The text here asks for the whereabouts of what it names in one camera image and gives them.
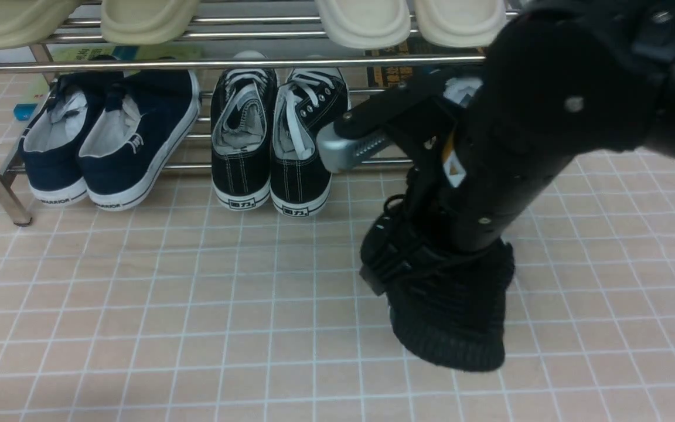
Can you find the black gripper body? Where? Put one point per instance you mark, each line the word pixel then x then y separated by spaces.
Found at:
pixel 489 167

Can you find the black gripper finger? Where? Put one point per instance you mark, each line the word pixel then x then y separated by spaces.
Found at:
pixel 395 250

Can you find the silver tipped gripper finger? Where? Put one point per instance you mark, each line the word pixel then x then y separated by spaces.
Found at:
pixel 408 116

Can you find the black knit shoe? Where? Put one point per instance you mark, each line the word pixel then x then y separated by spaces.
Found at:
pixel 455 319
pixel 461 90

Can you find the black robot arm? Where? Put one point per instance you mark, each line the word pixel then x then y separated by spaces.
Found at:
pixel 562 79

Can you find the metal shoe rack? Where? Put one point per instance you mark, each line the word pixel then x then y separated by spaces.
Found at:
pixel 290 32

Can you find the black canvas sneaker right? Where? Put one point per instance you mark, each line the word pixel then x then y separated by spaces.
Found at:
pixel 310 99

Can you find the black canvas sneaker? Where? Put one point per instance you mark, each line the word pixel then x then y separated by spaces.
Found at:
pixel 242 113
pixel 310 99

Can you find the cream slipper left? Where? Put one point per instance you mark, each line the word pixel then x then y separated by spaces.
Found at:
pixel 365 25

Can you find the cream slipper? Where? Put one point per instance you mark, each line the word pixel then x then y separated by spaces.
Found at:
pixel 365 25
pixel 460 24

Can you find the black canvas sneaker left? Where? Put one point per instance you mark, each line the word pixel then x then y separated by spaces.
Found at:
pixel 242 113

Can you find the cream slipper right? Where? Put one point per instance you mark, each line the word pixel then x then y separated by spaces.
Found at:
pixel 460 24

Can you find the navy sneaker right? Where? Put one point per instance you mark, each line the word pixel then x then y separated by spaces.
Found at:
pixel 146 115

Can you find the navy sneaker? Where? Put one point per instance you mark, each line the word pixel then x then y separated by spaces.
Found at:
pixel 146 115
pixel 49 145

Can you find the olive slipper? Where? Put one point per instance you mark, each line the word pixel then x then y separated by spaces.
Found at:
pixel 145 22
pixel 23 23

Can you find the navy sneaker left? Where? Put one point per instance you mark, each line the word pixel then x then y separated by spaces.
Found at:
pixel 49 145

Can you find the olive slipper far left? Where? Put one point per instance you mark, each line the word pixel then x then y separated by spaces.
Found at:
pixel 23 23

